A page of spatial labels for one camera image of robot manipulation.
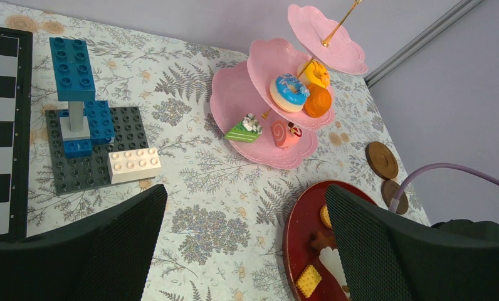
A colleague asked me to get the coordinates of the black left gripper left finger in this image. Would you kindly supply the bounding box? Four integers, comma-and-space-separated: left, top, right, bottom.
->
0, 184, 167, 300

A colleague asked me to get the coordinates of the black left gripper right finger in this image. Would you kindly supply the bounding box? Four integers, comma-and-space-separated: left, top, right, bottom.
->
325, 184, 499, 300

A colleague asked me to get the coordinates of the brown star cookie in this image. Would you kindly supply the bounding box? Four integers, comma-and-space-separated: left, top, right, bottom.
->
310, 231, 337, 252

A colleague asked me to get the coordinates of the round yellow biscuit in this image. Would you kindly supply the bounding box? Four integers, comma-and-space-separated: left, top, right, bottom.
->
320, 205, 332, 229

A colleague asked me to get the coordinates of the square yellow cracker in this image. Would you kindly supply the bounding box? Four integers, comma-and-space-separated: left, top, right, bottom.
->
295, 265, 322, 298

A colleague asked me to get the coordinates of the light brown wooden saucer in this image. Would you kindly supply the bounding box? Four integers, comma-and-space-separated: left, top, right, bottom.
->
365, 141, 399, 180

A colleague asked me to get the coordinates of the pink swirl roll cake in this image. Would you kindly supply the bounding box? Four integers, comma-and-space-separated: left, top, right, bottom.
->
271, 120, 303, 148

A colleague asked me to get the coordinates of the orange round tart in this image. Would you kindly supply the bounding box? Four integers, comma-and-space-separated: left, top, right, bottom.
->
303, 83, 332, 118

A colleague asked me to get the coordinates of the green cake slice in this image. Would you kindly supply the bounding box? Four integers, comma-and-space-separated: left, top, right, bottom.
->
224, 114, 263, 143

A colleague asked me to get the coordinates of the blue iced donut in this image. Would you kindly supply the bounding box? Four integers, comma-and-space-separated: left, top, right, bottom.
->
270, 73, 310, 112

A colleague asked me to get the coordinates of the yellow iced donut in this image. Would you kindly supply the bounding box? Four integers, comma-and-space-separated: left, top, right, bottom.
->
299, 60, 330, 88

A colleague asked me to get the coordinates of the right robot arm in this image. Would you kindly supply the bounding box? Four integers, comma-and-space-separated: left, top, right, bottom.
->
431, 219, 499, 243

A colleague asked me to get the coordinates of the dark brown wooden coaster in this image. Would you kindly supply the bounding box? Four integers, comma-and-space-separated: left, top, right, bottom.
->
381, 180, 409, 215

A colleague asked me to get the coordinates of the dark red round tray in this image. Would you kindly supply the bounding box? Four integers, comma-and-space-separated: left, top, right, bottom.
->
282, 180, 375, 301

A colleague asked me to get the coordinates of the cream lego brick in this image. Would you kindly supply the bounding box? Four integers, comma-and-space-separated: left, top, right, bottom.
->
108, 147, 161, 184

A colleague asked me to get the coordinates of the floral table cloth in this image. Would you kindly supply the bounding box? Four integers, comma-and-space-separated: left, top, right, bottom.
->
0, 0, 431, 301

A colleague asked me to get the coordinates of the blue lego brick on base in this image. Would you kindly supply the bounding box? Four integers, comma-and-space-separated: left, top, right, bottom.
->
60, 100, 115, 158

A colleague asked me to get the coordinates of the grey lego pillar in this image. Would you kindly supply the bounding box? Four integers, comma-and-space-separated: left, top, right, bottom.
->
60, 101, 90, 141

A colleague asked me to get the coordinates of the blue lego brick on pillar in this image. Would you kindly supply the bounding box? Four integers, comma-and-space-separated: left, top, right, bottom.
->
49, 37, 95, 102

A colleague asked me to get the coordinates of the pink three-tier cake stand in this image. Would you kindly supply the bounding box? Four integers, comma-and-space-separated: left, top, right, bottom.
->
210, 4, 368, 169

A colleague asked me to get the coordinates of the black and white chessboard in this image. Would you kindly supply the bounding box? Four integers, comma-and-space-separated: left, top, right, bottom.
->
0, 27, 33, 241

